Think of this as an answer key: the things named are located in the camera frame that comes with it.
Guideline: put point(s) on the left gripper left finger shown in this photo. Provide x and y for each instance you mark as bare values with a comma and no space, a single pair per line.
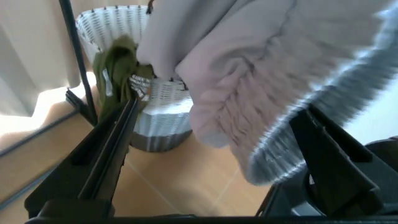
62,189

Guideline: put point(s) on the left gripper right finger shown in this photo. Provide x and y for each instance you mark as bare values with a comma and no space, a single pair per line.
339,180

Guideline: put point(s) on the pale grey shorts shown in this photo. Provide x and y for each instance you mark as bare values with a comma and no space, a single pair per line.
233,77

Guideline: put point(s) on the white laundry basket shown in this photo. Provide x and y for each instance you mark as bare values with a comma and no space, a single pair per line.
164,118

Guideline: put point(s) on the black clothes rack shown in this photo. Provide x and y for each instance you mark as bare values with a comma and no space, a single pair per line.
76,46

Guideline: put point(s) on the green printed shirt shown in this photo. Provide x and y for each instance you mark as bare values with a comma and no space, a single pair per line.
118,68

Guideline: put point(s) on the beige curtain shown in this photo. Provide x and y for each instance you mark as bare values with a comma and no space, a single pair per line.
31,46

